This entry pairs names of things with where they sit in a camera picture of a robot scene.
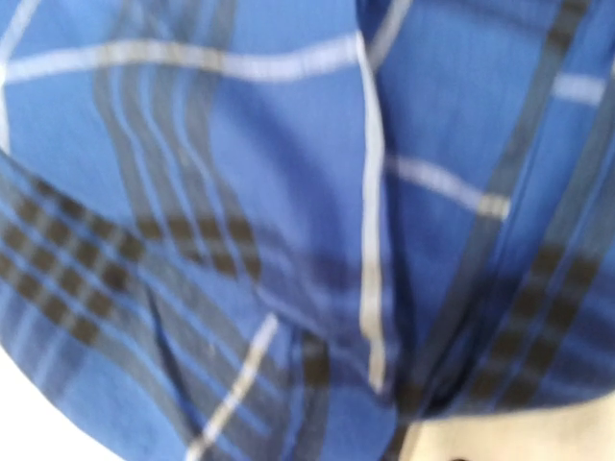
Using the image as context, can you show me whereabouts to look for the blue plaid long sleeve shirt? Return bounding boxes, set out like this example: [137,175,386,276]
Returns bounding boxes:
[1,1,614,460]

